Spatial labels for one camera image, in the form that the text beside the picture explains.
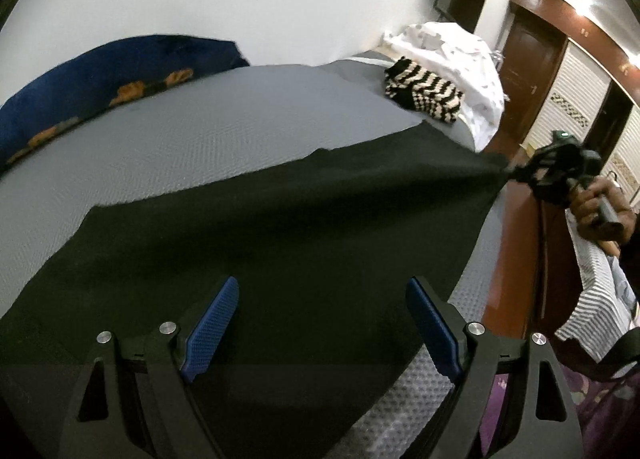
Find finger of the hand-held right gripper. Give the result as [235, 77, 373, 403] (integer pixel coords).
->
[502, 159, 540, 186]

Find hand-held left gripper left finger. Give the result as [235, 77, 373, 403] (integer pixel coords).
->
[57, 275, 240, 459]

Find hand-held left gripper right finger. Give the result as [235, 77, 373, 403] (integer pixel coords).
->
[405, 275, 586, 459]

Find black pants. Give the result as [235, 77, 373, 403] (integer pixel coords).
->
[0, 125, 516, 459]

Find person's right hand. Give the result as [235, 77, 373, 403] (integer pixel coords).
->
[569, 176, 635, 246]

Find white louvered wardrobe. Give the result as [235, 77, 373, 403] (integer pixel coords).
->
[520, 38, 640, 212]

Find dark brown wooden door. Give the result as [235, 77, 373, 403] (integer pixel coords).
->
[497, 8, 569, 140]

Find black and cream striped knit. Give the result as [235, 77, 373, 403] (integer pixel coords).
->
[383, 57, 466, 126]

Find white printed cloth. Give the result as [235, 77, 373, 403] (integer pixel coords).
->
[382, 22, 506, 152]

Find grey and white striped cloth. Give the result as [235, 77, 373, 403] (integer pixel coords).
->
[554, 209, 640, 366]

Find person's purple printed clothing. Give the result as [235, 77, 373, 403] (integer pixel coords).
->
[479, 364, 640, 459]

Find blue blanket with orange print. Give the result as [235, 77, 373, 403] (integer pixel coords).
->
[0, 35, 251, 172]

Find black strap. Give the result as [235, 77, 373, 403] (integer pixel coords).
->
[597, 321, 640, 382]

